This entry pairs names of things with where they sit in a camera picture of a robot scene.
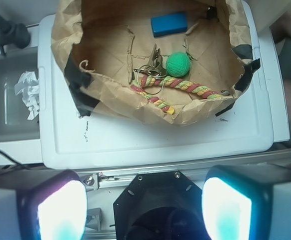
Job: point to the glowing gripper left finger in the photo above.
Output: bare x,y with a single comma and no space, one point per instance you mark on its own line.
51,205

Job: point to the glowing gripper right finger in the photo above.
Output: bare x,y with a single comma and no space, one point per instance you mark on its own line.
236,202

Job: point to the silver keys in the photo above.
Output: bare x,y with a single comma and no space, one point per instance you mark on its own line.
154,68

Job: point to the clear plastic bin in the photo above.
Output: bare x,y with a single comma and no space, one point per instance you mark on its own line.
19,137

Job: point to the white plastic lid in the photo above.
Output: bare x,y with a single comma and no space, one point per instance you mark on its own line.
257,120

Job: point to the crumpled white paper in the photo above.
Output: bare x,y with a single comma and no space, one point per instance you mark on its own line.
28,86

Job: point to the green textured ball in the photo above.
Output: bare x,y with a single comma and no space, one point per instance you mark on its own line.
178,64

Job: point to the brown paper bag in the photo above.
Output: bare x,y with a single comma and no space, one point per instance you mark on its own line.
98,43

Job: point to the blue rectangular block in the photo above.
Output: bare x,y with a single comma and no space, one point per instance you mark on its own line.
169,24

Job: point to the metal corner bracket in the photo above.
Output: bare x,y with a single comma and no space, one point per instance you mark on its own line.
94,219

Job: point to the aluminium frame rail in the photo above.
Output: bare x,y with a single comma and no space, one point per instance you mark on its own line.
195,169

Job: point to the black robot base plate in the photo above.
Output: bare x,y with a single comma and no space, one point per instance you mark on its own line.
160,206

